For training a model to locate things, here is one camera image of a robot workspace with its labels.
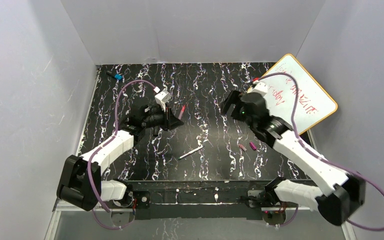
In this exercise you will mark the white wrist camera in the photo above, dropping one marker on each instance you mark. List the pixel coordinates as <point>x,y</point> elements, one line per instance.
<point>162,97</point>
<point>258,86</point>

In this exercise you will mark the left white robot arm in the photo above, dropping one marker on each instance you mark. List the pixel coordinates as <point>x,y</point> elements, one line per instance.
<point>81,181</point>

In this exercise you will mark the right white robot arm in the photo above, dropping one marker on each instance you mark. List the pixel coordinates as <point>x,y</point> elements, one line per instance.
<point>336,194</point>

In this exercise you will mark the yellow-framed whiteboard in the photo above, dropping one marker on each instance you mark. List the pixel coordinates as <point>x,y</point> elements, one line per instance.
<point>314,103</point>

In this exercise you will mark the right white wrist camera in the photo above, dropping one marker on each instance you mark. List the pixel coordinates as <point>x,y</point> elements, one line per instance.
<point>258,86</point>

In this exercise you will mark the blue cap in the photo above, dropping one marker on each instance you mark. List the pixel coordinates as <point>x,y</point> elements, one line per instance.
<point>118,77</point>

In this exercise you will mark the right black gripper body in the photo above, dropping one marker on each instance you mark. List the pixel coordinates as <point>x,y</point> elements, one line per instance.
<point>233,103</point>

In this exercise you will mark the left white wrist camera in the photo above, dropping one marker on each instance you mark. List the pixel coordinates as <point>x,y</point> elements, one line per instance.
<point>162,97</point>

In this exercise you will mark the light pink pen cap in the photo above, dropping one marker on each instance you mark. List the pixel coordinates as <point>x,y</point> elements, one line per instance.
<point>242,147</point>

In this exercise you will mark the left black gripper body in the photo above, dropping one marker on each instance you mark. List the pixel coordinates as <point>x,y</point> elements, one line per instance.
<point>169,117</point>

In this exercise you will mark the black orange-tipped marker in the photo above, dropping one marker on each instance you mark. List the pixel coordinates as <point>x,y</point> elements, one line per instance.
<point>155,131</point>

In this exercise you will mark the magenta pen cap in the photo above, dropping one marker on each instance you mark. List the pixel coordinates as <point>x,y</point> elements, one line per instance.
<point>253,146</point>

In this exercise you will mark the white pen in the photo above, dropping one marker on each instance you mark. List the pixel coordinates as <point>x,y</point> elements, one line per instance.
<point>190,152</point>

